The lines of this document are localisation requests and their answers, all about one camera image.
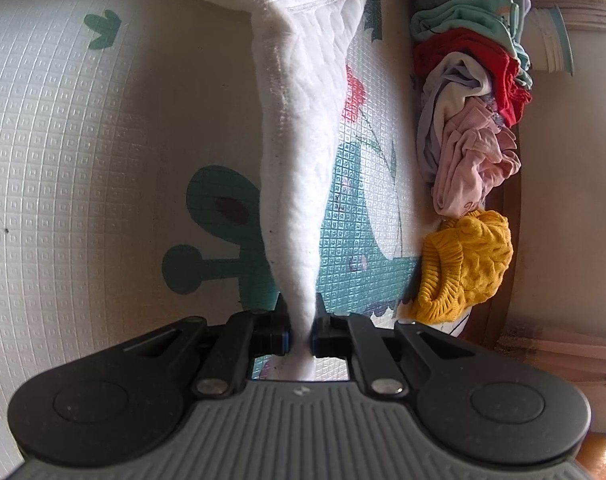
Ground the cream lilac garment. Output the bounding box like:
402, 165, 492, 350
416, 52, 492, 184

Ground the pink garment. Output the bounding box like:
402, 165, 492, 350
432, 98, 521, 218

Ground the teal green garment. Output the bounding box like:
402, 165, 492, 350
410, 0, 533, 90

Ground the red garment in pile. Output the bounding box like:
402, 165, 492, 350
413, 27, 532, 127

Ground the cartoon foam play mat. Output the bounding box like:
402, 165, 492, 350
0, 0, 437, 478

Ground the white plastic bucket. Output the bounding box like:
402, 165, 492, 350
521, 6, 574, 75

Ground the white quilted baby garment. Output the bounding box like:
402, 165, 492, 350
204, 0, 366, 380

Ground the yellow knit sweater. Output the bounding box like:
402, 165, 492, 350
404, 210, 513, 325

